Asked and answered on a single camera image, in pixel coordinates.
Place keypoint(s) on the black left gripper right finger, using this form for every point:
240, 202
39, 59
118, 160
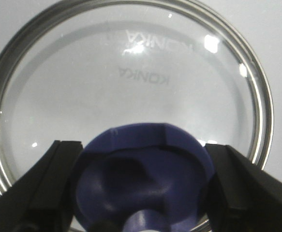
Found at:
241, 196

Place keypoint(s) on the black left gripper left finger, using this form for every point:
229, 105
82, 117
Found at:
40, 201

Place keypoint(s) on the glass lid with blue knob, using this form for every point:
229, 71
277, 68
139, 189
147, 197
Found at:
81, 67

